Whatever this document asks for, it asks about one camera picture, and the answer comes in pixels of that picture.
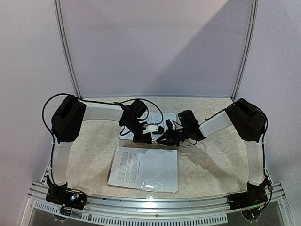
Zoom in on white paper stack remainder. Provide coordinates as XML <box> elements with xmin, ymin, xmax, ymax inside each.
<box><xmin>119</xmin><ymin>112</ymin><xmax>177</xmax><ymax>140</ymax></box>

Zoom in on brown plastic folder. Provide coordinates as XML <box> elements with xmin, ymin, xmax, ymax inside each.
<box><xmin>119</xmin><ymin>140</ymin><xmax>178</xmax><ymax>150</ymax></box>

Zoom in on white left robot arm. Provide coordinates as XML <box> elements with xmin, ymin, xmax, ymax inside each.
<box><xmin>51</xmin><ymin>95</ymin><xmax>152</xmax><ymax>204</ymax></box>

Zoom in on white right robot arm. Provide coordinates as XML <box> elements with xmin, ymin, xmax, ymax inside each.
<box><xmin>156</xmin><ymin>98</ymin><xmax>271</xmax><ymax>205</ymax></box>

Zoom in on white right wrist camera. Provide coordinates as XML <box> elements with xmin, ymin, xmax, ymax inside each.
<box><xmin>165</xmin><ymin>119</ymin><xmax>176</xmax><ymax>130</ymax></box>

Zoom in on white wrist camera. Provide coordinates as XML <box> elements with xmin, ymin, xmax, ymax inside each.
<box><xmin>142</xmin><ymin>124</ymin><xmax>164</xmax><ymax>134</ymax></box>
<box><xmin>165</xmin><ymin>119</ymin><xmax>176</xmax><ymax>130</ymax></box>

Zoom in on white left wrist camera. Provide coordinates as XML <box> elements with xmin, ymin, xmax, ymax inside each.
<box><xmin>142</xmin><ymin>124</ymin><xmax>164</xmax><ymax>134</ymax></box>

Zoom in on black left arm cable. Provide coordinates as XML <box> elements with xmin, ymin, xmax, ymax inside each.
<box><xmin>42</xmin><ymin>93</ymin><xmax>165</xmax><ymax>186</ymax></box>

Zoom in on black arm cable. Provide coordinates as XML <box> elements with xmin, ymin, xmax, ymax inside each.
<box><xmin>174</xmin><ymin>103</ymin><xmax>273</xmax><ymax>196</ymax></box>
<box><xmin>42</xmin><ymin>93</ymin><xmax>165</xmax><ymax>186</ymax></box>

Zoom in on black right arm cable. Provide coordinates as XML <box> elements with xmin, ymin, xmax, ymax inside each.
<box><xmin>174</xmin><ymin>103</ymin><xmax>273</xmax><ymax>196</ymax></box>

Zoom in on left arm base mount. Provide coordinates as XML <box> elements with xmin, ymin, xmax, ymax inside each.
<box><xmin>46</xmin><ymin>176</ymin><xmax>87</xmax><ymax>217</ymax></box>

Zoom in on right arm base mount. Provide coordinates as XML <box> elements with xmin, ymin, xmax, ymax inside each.
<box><xmin>227</xmin><ymin>184</ymin><xmax>273</xmax><ymax>211</ymax></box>

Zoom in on left aluminium frame post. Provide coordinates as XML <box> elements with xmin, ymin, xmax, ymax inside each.
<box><xmin>54</xmin><ymin>0</ymin><xmax>82</xmax><ymax>97</ymax></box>

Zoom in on aluminium frame post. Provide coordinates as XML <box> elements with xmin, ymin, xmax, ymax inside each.
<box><xmin>230</xmin><ymin>0</ymin><xmax>258</xmax><ymax>101</ymax></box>
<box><xmin>54</xmin><ymin>0</ymin><xmax>82</xmax><ymax>97</ymax></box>

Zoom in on right aluminium frame post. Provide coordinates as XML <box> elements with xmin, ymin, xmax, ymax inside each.
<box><xmin>230</xmin><ymin>0</ymin><xmax>258</xmax><ymax>101</ymax></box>

